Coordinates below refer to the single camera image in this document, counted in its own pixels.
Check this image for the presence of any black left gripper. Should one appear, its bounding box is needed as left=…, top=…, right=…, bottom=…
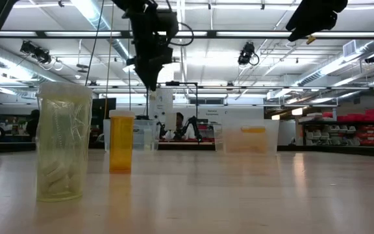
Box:
left=126, top=8, right=174, bottom=92

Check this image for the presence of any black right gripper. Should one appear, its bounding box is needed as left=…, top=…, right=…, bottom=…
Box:
left=286, top=0, right=349, bottom=42

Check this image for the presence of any slim pale yellow pill bottle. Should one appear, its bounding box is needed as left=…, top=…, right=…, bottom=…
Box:
left=36, top=82, right=94, bottom=203
left=141, top=127, right=157, bottom=151

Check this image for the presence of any orange pill bottle white cap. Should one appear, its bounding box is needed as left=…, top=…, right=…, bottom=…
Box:
left=108, top=109, right=136, bottom=175

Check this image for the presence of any clear plastic bin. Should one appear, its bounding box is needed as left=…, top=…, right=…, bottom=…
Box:
left=103, top=118, right=161, bottom=153
left=219, top=118, right=281, bottom=155

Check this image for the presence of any white sign board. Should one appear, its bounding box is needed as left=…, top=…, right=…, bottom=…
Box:
left=149, top=88, right=175, bottom=123

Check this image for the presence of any white paper sheet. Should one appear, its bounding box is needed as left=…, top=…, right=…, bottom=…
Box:
left=164, top=112, right=178, bottom=131

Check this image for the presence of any person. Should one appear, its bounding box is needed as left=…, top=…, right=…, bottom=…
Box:
left=170, top=112, right=197, bottom=141
left=25, top=109, right=39, bottom=140

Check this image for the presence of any black monitor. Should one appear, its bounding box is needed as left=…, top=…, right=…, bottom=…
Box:
left=91, top=97, right=117, bottom=128

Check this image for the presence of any shelf with red grey bins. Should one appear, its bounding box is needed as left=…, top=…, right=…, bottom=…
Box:
left=299, top=109, right=374, bottom=148

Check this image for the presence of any tan hanging cable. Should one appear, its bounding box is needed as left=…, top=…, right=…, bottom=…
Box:
left=103, top=0, right=116, bottom=111

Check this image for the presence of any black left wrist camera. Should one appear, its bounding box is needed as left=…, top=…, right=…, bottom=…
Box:
left=156, top=10, right=179, bottom=42

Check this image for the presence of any black left wrist camera cable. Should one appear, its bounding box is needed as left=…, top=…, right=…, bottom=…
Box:
left=169, top=21, right=195, bottom=47

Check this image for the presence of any black hanging camera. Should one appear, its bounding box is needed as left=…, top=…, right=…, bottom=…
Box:
left=19, top=40, right=53, bottom=65
left=237, top=41, right=260, bottom=66

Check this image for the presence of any black hanging cable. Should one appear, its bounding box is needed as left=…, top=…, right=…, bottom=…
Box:
left=84, top=0, right=106, bottom=88

